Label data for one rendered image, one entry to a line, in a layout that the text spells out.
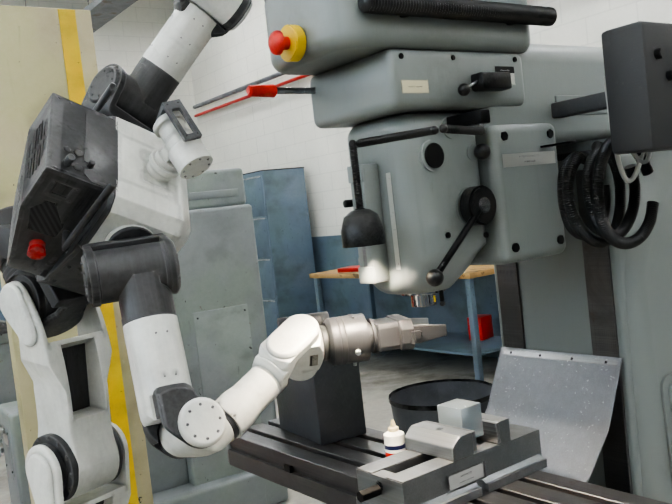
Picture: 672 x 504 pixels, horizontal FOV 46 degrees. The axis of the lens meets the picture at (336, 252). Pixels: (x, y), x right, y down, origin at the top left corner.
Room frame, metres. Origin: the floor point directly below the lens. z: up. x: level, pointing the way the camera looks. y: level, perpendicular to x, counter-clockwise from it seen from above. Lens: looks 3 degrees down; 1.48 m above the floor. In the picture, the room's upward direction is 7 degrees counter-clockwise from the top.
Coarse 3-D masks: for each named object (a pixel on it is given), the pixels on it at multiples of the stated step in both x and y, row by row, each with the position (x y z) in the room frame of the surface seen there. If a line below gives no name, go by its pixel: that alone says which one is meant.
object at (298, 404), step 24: (288, 384) 1.84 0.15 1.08; (312, 384) 1.73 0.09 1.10; (336, 384) 1.75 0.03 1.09; (360, 384) 1.78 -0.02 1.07; (288, 408) 1.86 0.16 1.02; (312, 408) 1.74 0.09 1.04; (336, 408) 1.75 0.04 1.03; (360, 408) 1.78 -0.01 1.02; (312, 432) 1.76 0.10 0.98; (336, 432) 1.75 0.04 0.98; (360, 432) 1.77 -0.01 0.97
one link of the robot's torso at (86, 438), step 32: (32, 320) 1.57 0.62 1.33; (96, 320) 1.69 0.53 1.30; (32, 352) 1.58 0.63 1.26; (64, 352) 1.63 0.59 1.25; (96, 352) 1.65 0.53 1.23; (64, 384) 1.57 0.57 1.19; (96, 384) 1.66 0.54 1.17; (64, 416) 1.58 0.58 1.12; (96, 416) 1.63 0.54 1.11; (64, 448) 1.57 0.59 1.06; (96, 448) 1.61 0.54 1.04; (64, 480) 1.56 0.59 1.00; (96, 480) 1.61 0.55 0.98
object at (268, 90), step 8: (248, 88) 1.39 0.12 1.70; (256, 88) 1.39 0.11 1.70; (264, 88) 1.40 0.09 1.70; (272, 88) 1.41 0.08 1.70; (280, 88) 1.43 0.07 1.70; (288, 88) 1.44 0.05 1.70; (296, 88) 1.45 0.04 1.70; (304, 88) 1.46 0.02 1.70; (312, 88) 1.47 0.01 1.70; (256, 96) 1.40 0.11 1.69; (264, 96) 1.41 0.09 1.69; (272, 96) 1.42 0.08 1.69
